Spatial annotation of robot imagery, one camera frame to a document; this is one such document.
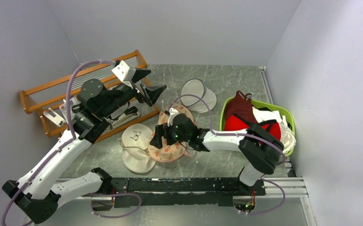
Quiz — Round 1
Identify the red black garment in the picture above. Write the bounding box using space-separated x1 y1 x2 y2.
223 114 281 141

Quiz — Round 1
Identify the white round mesh laundry bag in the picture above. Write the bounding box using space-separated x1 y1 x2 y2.
181 79 217 113

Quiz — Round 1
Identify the floral mesh bra laundry bag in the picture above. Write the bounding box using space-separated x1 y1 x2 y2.
147 103 198 163

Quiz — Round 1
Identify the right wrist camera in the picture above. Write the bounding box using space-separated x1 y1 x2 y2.
165 107 180 126

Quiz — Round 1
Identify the black silver stapler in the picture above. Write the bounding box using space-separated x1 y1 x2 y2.
109 106 140 129

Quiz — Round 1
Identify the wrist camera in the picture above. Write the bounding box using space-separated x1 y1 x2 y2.
165 107 180 126
111 60 136 83

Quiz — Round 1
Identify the white garment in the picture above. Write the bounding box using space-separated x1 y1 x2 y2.
252 107 296 155

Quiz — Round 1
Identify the cream bra laundry bag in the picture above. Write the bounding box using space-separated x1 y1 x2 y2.
120 123 156 174

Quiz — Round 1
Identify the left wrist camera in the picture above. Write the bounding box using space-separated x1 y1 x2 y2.
111 60 136 83

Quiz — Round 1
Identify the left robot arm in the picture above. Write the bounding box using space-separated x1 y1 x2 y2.
2 69 166 224

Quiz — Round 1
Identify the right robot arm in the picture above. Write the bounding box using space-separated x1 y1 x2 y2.
149 113 286 195

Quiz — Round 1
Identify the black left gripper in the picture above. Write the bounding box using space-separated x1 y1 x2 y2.
100 68 167 117

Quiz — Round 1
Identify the green plastic basket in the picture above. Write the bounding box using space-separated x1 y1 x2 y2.
220 97 295 156

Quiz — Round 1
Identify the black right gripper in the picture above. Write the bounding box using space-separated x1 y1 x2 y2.
150 121 190 149

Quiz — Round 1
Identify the orange wooden shelf rack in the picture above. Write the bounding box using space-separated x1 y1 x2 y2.
19 64 159 142

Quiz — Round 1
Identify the clear ruler set packet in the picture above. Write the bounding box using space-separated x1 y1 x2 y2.
59 97 82 122

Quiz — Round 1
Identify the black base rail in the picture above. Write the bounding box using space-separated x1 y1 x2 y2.
81 168 267 209

